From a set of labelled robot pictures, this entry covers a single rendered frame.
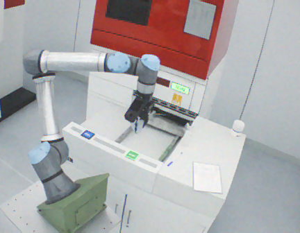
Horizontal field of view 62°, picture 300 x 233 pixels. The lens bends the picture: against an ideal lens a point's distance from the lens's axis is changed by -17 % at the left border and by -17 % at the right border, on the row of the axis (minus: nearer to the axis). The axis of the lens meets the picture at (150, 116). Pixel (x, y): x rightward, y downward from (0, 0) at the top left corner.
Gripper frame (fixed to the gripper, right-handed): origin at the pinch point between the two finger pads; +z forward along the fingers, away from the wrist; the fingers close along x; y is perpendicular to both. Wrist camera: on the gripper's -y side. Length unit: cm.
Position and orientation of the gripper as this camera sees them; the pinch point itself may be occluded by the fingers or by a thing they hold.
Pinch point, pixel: (135, 132)
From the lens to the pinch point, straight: 133.1
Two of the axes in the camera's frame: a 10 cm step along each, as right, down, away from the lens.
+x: -8.9, -3.5, 2.8
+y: 4.2, -4.2, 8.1
